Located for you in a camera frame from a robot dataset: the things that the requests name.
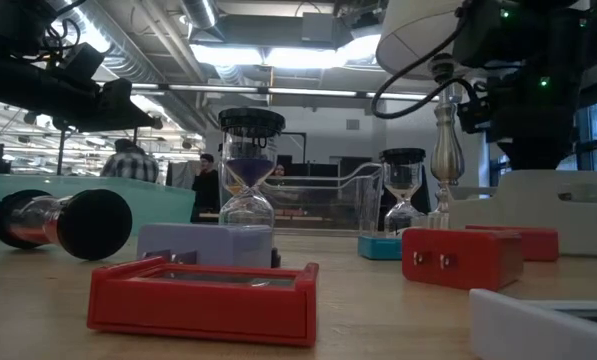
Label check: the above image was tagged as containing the white sand hourglass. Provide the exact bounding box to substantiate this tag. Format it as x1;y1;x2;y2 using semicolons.
379;147;428;237

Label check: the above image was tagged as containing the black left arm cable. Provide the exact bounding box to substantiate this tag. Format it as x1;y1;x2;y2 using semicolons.
40;17;82;64

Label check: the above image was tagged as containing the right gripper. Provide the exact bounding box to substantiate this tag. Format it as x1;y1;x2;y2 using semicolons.
485;69;587;170

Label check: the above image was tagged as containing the long linear ceiling light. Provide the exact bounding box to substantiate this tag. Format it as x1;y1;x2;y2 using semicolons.
130;82;442;103

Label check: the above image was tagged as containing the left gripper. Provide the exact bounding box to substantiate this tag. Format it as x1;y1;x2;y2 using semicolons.
0;55;163;133

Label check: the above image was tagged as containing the red tray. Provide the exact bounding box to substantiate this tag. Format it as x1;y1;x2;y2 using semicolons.
86;257;320;348

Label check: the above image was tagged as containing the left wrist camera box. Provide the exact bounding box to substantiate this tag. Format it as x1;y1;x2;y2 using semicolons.
57;42;105;84

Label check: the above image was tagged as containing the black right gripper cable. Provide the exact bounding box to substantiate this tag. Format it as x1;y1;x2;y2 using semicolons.
370;0;482;121

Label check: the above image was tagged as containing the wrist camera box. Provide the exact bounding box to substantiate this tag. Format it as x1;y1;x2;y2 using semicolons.
57;42;105;84
456;94;493;135

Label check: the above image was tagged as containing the black background stand frame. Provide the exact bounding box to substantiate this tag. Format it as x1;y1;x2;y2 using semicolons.
56;127;140;176

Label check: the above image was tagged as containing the red sand hourglass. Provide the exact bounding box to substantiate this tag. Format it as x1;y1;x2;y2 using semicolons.
0;188;134;262

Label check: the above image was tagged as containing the lavender power adapter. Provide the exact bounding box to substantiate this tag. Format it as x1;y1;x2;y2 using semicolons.
137;223;275;270

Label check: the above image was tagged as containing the teal translucent plastic bin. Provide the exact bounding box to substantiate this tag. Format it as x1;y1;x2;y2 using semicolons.
0;171;197;237

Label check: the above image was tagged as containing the clear plastic bin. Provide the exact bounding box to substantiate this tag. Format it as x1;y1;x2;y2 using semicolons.
260;162;385;235

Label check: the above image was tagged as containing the table lamp with white shade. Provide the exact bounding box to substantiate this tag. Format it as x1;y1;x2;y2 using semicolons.
376;0;479;231

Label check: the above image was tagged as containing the white translucent plastic bin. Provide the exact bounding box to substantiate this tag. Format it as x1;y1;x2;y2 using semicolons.
448;168;597;257

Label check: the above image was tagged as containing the red box with screws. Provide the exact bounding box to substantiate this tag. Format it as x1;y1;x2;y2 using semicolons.
401;227;525;292

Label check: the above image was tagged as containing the purple sand hourglass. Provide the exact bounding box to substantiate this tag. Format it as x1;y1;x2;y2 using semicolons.
217;108;287;269

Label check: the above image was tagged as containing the white tray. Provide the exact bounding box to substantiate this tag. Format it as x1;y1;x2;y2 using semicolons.
468;288;597;360

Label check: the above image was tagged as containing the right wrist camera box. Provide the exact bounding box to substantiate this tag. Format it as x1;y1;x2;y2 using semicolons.
456;94;493;135

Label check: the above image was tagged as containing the red power adapter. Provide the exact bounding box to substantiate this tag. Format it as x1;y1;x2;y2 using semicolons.
465;224;561;263

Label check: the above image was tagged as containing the round metal ceiling duct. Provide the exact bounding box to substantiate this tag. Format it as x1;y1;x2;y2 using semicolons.
180;0;219;31

